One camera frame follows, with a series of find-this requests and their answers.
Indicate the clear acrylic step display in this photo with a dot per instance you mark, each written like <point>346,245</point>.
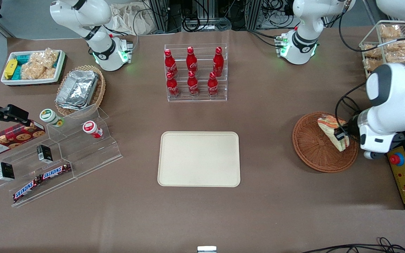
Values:
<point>83,154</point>

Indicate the oval light wicker basket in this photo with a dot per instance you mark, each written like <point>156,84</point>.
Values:
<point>100,91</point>

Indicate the red lid yogurt cup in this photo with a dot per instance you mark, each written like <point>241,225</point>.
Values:
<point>90,128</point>

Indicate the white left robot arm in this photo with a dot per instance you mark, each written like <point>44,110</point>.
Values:
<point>399,88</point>

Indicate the red cola bottle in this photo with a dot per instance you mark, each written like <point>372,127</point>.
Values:
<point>172,87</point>
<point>191,60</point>
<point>218,61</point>
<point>193,85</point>
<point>169,63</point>
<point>212,86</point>

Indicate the red cookie box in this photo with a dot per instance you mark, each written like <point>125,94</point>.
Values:
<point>9,140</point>

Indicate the triangular sandwich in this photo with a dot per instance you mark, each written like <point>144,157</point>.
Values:
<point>329,128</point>

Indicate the clear acrylic bottle rack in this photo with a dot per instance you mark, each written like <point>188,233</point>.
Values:
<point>202,98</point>

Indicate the bagged fried snack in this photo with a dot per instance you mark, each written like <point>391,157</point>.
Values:
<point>391,32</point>
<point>399,51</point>
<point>370,51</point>
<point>370,64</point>

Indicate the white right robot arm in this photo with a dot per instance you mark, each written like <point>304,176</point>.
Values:
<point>100,45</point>

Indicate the small black box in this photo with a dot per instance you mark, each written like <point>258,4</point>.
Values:
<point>5,171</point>
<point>44,153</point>

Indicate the small silver metal block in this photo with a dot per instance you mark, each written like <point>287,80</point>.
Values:
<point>206,249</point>

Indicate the white rectangular snack bin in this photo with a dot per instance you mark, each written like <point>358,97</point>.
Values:
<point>30,81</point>

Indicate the green lid yogurt cup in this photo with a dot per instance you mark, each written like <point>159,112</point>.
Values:
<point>48,116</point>

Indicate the round brown wicker basket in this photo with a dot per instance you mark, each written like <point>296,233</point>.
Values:
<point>308,147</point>

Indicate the beige cloth bag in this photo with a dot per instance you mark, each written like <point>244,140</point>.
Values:
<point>128,19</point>

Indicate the clear bag rice crackers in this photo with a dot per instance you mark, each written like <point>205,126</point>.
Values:
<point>39,65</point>

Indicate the stacked aluminium foil containers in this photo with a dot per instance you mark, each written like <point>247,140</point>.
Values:
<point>77,89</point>

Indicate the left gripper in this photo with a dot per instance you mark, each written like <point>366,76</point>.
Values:
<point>351,128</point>

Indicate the yellow snack packet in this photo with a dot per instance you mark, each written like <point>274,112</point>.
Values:
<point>10,68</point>

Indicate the red emergency stop button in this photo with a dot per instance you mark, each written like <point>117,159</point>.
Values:
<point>396,159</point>

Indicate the teal snack packet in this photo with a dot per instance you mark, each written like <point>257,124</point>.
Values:
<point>17,73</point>
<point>23,59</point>

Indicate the beige plastic tray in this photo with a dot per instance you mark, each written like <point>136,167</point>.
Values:
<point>199,160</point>

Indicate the brown snickers bar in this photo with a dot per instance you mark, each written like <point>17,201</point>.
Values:
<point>55,171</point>
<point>26,189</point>

